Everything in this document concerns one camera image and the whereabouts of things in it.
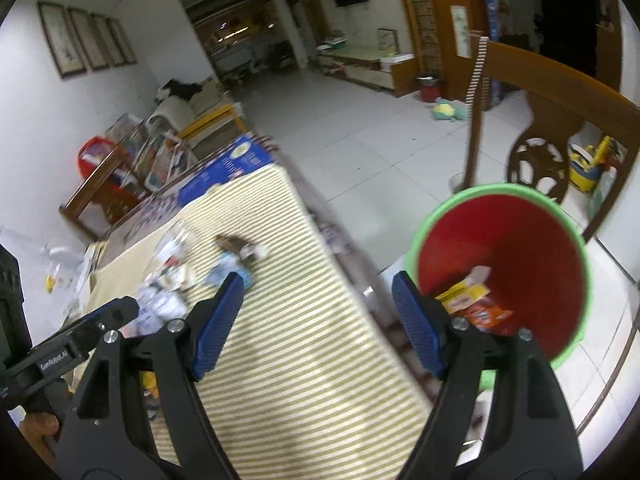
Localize black cloth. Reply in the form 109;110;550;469
160;79;206;101

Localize yellow cardboard box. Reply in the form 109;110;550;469
435;266;493;313

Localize red plastic basket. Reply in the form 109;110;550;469
76;135;121;181

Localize yellow toy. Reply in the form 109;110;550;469
567;135;618;193

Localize framed wall picture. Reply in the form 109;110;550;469
107;17;138;66
67;7;111;72
91;14;126;68
37;2;87;80

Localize black white striped strip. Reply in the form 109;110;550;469
467;35;488;103

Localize green plush toy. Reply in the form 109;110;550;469
432;100;468;123

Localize small red bin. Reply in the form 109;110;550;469
416;76;441;102

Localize brown wrapper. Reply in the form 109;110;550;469
215;235;271;263

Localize yellow low table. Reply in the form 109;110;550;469
177;102;248;148

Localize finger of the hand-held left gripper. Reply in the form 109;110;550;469
0;244;31;366
0;296;140;387

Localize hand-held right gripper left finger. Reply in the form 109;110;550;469
54;271;246;480

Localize white wall calendar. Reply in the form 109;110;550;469
450;5;471;58

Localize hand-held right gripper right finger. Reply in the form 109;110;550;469
391;271;585;480

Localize low television stand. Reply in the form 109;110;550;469
310;45;416;92

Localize orange snack packet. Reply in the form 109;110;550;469
457;305;516;333

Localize red bin with green rim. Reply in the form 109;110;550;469
406;183;595;393

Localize pale green bottle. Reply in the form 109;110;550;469
590;165;618;218

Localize person's left hand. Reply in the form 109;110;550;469
19;412;61;466

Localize clear plastic wrapper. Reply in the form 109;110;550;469
152;227;193;266

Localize stack of books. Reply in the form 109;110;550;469
105;112;201;193

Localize light blue plastic packet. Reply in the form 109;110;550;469
207;252;256;291

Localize low wooden rack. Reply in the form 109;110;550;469
59;147;151;241

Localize blue cardboard box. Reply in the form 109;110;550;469
177;132;276;206

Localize white armchair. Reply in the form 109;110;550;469
150;95;196;131

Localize small picture frame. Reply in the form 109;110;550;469
376;27;399;56

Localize clear plastic bag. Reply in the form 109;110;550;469
0;225;96;321

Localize yellow striped tablecloth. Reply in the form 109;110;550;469
75;164;436;471

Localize brown wooden chair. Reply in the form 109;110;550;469
462;40;640;241

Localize white crumpled wrappers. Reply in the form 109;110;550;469
135;265;196;336

